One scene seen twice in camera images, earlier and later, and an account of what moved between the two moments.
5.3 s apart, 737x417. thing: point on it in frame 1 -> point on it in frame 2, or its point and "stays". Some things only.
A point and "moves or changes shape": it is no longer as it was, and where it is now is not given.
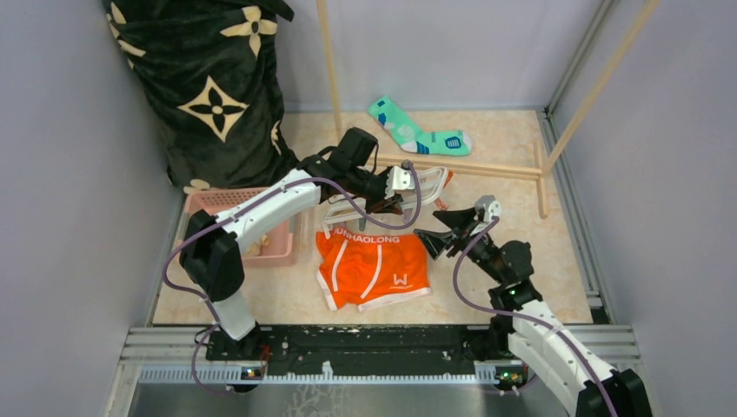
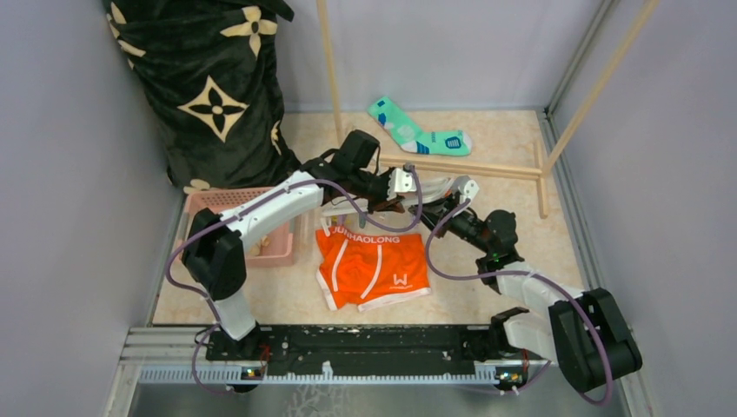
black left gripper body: (368, 185) stays
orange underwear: (371, 271) stays
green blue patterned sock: (410, 138) stays
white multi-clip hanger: (430, 182) moves or changes shape
